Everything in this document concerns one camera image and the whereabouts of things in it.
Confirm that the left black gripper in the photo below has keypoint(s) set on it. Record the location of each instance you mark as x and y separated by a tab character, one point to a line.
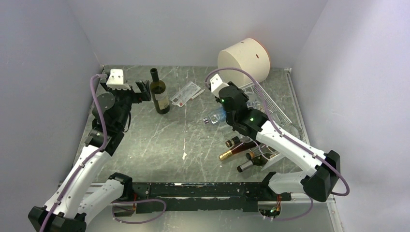
138	97

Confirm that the green wine bottle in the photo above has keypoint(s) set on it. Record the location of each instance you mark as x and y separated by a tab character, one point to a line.
158	93

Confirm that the dark bottle black cap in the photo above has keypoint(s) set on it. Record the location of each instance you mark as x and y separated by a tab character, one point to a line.
242	141

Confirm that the clear bottle black cap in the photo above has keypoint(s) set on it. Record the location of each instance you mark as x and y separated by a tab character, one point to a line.
256	103

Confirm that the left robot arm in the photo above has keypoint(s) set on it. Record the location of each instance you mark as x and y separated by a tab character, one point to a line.
69	210

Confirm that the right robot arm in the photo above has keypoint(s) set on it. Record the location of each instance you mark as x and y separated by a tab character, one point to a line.
319	169

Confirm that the small clear blue bottle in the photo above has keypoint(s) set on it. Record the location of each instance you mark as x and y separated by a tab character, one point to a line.
215	117

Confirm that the red wine bottle gold cap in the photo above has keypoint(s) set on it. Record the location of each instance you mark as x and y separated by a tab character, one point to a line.
234	150

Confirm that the paper card packet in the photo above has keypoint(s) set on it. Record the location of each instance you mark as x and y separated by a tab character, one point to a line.
185	94

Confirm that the white stick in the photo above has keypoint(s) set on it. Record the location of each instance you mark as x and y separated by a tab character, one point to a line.
197	94

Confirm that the cream cylindrical container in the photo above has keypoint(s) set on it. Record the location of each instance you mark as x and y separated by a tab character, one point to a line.
248	55

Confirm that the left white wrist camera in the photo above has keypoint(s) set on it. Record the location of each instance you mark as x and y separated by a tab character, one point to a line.
116	80

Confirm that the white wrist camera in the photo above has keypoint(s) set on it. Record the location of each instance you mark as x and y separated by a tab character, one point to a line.
216	85
116	80

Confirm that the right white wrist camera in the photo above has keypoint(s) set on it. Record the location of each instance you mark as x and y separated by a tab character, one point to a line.
216	85

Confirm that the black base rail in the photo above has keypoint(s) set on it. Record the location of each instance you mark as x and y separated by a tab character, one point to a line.
245	196

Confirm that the white wire wine rack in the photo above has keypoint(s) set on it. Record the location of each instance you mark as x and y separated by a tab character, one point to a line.
284	122

